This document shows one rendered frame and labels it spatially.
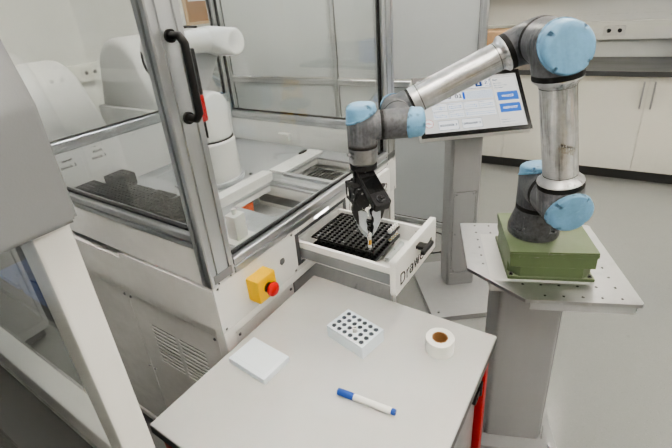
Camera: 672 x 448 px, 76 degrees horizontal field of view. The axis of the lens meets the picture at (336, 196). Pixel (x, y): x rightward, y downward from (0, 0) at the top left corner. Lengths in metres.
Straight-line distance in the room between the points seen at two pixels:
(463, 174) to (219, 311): 1.48
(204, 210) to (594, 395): 1.77
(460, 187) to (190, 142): 1.58
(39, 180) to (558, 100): 1.02
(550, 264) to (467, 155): 0.94
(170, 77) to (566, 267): 1.17
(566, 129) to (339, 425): 0.85
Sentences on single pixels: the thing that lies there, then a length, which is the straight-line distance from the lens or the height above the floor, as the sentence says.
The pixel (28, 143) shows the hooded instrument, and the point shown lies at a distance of 0.56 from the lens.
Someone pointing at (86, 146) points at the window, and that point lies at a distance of 1.35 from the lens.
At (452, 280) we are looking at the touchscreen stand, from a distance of 2.56.
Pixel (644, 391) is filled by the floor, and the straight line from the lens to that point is 2.34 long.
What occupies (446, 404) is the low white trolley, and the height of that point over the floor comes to 0.76.
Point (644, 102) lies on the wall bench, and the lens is 4.10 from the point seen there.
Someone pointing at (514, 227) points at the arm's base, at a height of 0.89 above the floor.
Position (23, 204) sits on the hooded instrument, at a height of 1.40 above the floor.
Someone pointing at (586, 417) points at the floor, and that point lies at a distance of 2.15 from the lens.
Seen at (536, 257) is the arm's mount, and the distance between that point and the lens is 1.40.
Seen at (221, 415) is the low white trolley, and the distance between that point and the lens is 1.09.
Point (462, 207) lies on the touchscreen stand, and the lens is 2.33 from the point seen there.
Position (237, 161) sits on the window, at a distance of 1.11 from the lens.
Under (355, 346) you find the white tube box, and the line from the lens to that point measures 1.13.
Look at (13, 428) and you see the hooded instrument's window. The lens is 0.68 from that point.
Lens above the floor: 1.58
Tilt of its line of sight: 25 degrees down
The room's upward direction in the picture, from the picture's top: 5 degrees counter-clockwise
